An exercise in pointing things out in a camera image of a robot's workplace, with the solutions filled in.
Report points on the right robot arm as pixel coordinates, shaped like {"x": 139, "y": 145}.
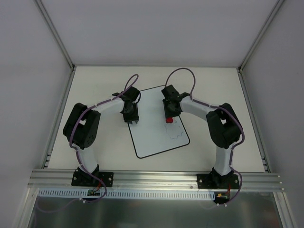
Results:
{"x": 224, "y": 127}

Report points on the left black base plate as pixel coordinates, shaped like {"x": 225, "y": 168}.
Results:
{"x": 83, "y": 179}

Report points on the right aluminium frame post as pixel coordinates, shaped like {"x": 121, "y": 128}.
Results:
{"x": 266, "y": 25}

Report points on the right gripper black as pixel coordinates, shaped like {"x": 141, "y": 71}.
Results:
{"x": 171, "y": 113}

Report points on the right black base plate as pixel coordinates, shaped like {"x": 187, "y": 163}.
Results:
{"x": 207, "y": 181}

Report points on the left aluminium frame post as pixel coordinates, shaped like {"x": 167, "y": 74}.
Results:
{"x": 49, "y": 23}

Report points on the white slotted cable duct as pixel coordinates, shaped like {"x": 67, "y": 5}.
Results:
{"x": 128, "y": 194}

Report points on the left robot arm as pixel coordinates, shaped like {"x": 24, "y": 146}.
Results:
{"x": 81, "y": 131}

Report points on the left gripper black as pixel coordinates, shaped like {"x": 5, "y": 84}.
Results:
{"x": 131, "y": 117}

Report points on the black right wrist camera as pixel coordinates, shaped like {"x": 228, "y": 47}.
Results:
{"x": 170, "y": 93}

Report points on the aluminium frame post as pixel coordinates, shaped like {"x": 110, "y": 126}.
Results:
{"x": 266, "y": 25}
{"x": 49, "y": 23}

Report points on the white whiteboard black rim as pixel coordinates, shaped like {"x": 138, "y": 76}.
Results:
{"x": 152, "y": 135}

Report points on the red whiteboard eraser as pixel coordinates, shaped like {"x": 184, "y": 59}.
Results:
{"x": 169, "y": 120}

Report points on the aluminium mounting rail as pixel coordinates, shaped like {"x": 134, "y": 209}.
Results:
{"x": 156, "y": 180}

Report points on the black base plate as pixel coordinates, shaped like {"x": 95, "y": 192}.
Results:
{"x": 83, "y": 179}
{"x": 207, "y": 181}

